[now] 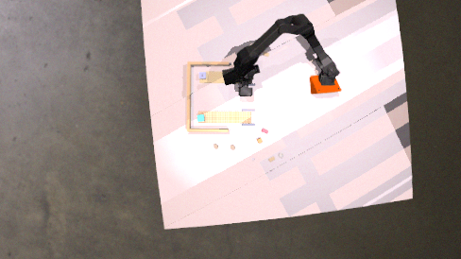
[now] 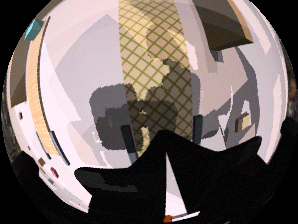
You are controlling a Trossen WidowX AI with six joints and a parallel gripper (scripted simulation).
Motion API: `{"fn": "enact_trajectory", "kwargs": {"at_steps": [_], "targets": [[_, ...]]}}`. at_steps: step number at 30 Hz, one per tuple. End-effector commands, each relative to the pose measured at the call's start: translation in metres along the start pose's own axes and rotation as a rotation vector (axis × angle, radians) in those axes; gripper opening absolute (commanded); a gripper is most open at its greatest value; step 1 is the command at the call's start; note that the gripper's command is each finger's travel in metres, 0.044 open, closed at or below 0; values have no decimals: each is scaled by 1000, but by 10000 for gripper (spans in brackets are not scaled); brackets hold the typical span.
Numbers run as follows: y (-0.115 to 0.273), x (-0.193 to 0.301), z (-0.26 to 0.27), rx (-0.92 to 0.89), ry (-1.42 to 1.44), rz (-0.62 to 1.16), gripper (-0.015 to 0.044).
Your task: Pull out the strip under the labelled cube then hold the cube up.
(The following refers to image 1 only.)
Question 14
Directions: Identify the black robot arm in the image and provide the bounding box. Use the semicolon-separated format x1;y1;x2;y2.
222;14;340;86

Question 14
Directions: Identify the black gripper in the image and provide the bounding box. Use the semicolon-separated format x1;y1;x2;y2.
239;76;254;96

